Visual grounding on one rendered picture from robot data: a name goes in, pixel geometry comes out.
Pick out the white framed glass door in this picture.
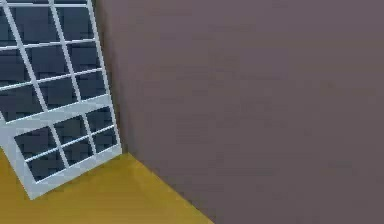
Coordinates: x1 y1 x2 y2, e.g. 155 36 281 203
0 0 123 201

